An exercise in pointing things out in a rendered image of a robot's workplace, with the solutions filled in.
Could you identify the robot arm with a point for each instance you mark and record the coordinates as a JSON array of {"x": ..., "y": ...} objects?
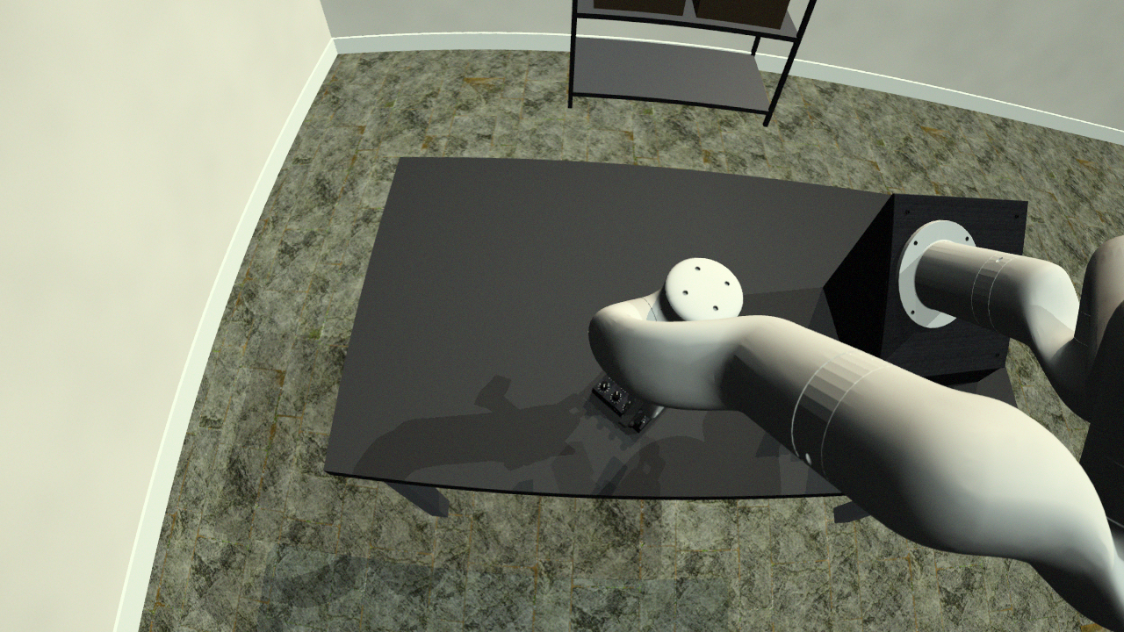
[{"x": 946, "y": 469}]

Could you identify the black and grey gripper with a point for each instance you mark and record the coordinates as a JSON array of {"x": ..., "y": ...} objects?
[{"x": 631, "y": 415}]

